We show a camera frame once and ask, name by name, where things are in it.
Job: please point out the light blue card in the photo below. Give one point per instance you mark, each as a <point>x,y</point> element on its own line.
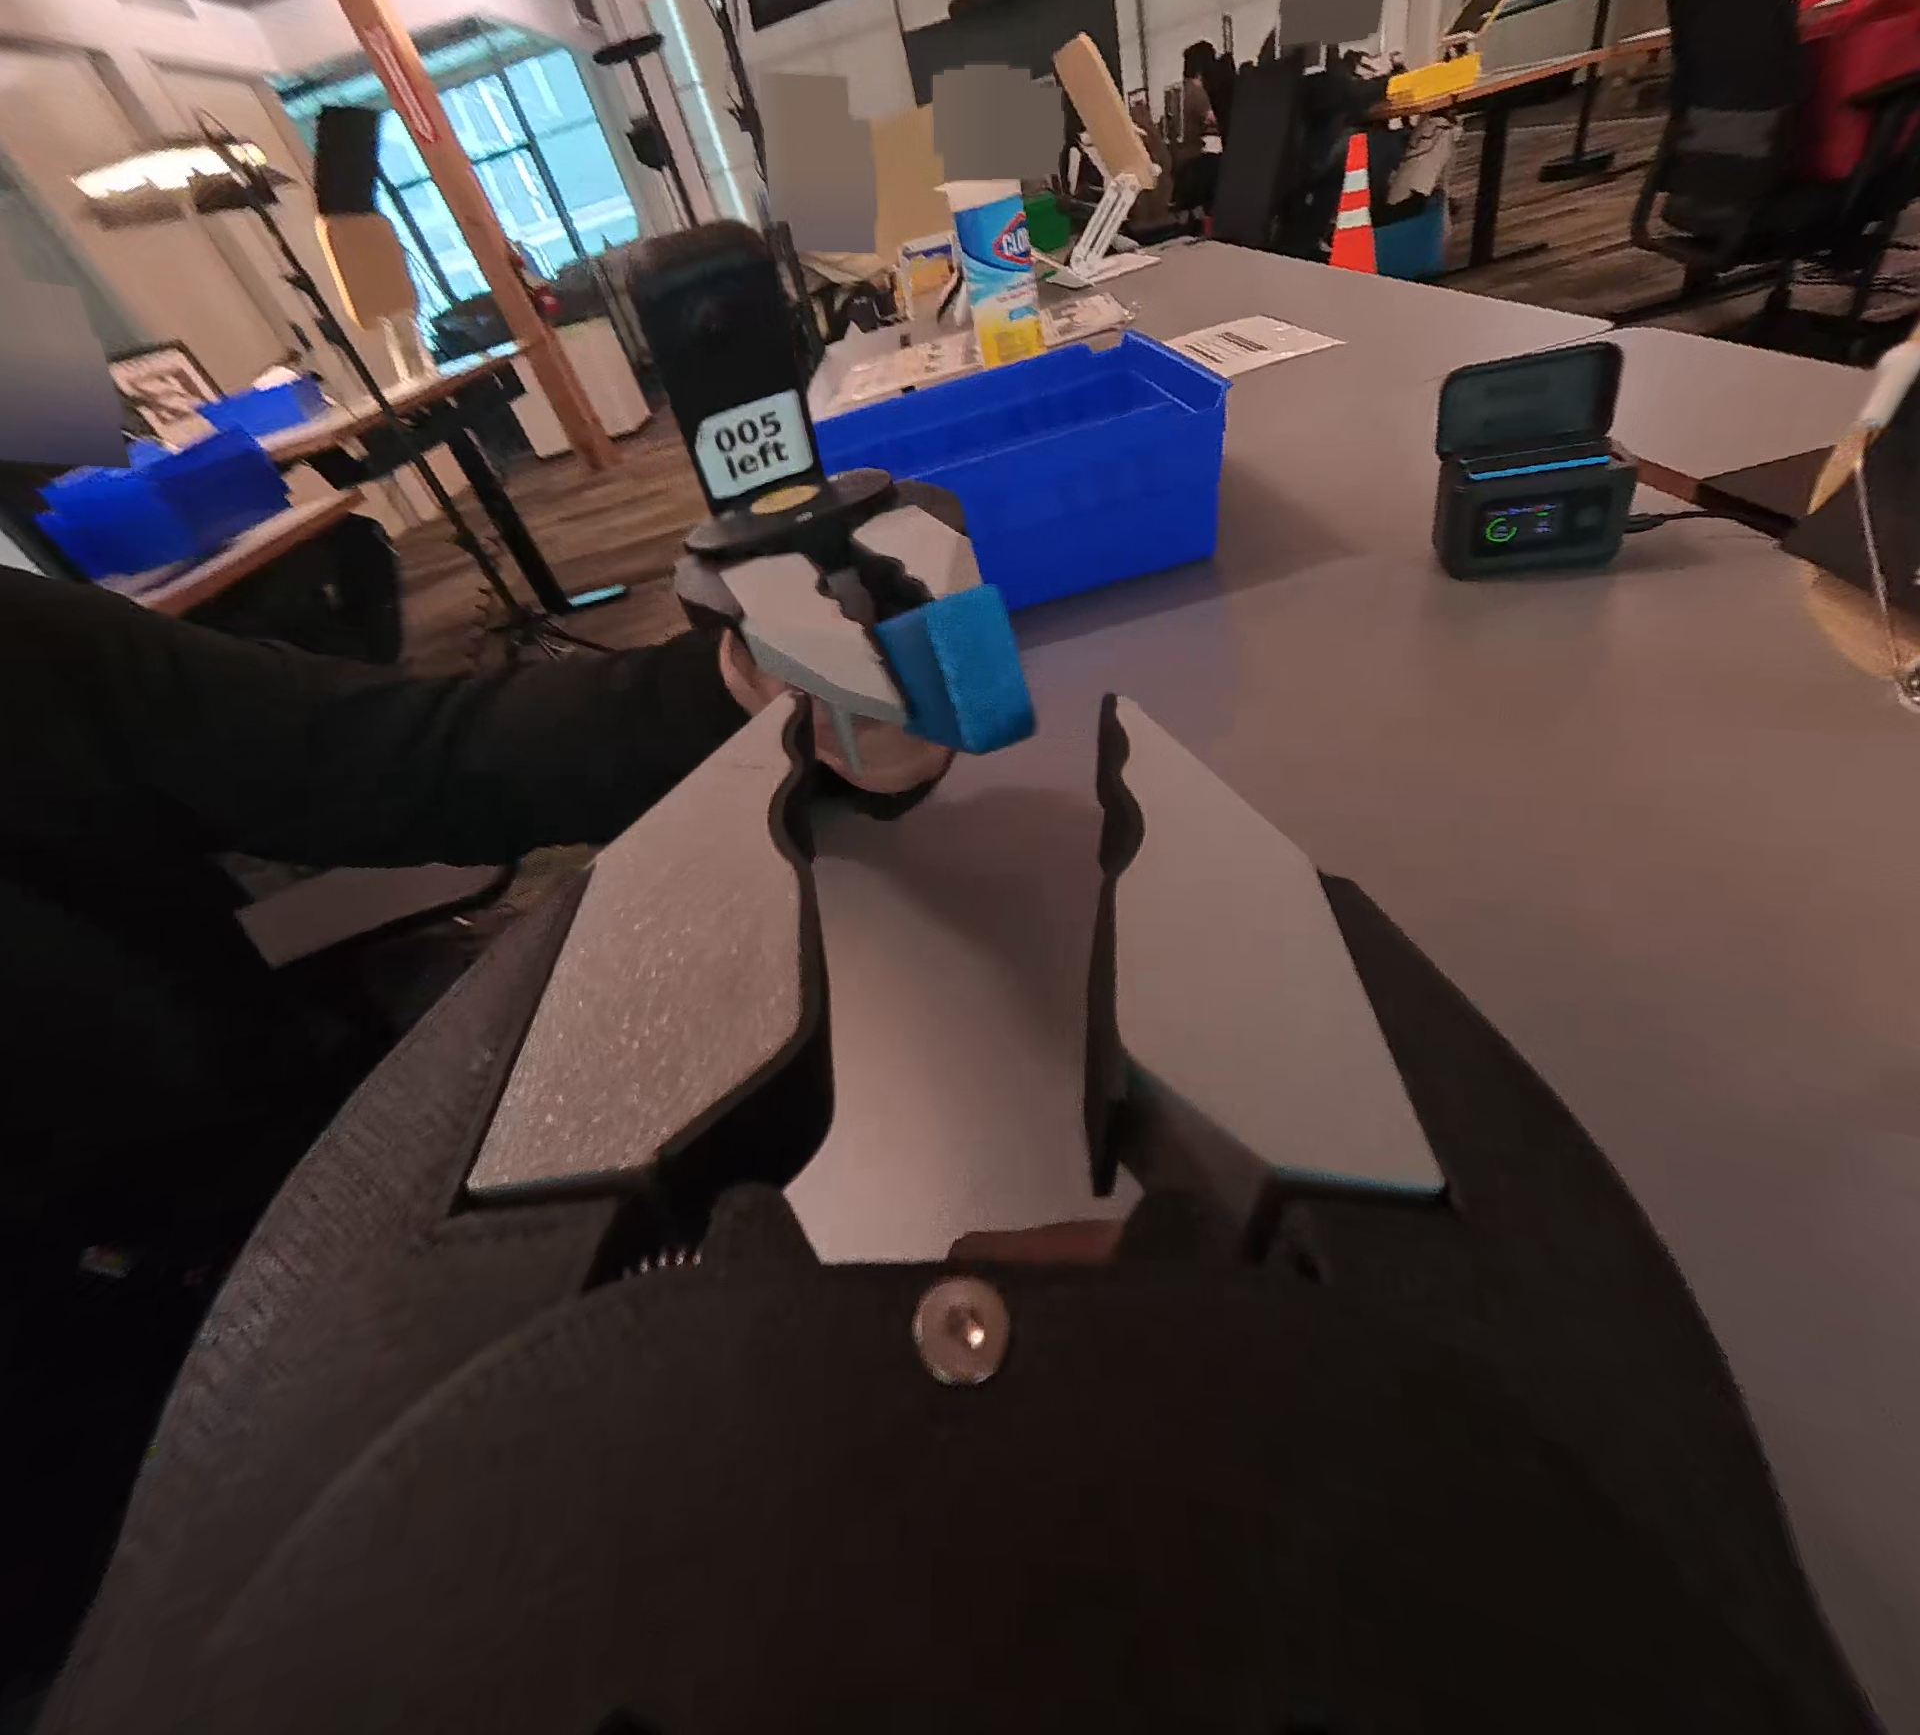
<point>960,670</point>

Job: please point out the black board with wooden frame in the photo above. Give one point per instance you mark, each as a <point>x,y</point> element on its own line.
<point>1836,535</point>

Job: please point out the wooden support post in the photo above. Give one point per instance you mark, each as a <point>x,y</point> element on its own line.
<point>436,146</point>

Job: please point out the dark flat tablet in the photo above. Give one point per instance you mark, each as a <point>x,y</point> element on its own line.
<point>1726,491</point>

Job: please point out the black office chair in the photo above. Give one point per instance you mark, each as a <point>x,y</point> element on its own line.
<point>1726,40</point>

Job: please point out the small blue bin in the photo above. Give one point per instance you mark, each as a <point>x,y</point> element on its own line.
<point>166,491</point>

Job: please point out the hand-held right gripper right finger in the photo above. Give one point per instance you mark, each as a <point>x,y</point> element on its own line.
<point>1244,1015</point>

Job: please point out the green box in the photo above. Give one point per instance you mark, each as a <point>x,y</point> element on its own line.
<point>1044,223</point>

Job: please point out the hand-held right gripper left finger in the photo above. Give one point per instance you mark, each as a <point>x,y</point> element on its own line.
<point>660,1015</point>

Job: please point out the blue plastic bin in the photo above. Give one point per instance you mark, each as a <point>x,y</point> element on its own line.
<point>1081,477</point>

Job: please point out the white paper sheet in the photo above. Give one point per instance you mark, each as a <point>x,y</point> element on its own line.
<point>1253,345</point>

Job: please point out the black charging case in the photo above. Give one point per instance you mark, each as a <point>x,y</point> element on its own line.
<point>1530,519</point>

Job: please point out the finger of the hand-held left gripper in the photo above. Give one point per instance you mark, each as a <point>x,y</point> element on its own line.
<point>939,557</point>
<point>811,632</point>

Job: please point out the person's left hand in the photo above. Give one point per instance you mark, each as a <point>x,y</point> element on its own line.
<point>885,773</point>

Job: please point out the Clorox wipes canister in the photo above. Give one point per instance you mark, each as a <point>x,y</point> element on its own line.
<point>992,264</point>

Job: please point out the red bag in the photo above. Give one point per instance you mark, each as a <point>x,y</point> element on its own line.
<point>1860,69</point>

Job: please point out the studio light on tripod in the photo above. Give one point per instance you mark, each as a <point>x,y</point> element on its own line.
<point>181,174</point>

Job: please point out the orange traffic cone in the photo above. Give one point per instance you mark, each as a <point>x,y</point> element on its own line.
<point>1353,221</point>

